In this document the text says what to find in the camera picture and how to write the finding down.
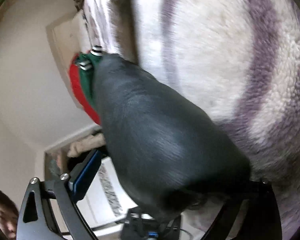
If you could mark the beige bed headboard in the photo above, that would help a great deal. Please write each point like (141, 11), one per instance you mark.
(64, 45)

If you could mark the red quilt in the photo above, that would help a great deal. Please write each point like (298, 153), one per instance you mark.
(79, 95)

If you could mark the white wardrobe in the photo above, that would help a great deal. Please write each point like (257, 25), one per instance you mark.
(105, 205)

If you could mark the hanging beige coat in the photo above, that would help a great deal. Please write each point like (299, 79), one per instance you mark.
(86, 144)

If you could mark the black leather jacket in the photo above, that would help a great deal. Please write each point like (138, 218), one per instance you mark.
(167, 153)

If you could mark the person head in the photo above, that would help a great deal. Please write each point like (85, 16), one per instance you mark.
(8, 216)

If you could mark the floral purple bed blanket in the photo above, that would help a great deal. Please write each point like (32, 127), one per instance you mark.
(238, 60)

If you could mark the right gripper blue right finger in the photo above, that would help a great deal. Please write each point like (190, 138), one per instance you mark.
(262, 217)

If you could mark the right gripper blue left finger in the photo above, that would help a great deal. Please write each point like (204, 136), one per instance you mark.
(36, 217)

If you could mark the folded green striped garment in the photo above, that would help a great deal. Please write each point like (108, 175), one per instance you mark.
(86, 64)

